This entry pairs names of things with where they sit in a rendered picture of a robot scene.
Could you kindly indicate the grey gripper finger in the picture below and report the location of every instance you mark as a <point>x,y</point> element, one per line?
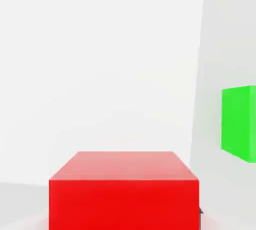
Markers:
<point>201,212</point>

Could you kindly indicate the small red cube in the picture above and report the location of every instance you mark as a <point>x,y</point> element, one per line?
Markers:
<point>124,204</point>

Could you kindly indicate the small green cube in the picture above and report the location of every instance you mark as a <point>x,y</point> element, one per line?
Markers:
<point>238,124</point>

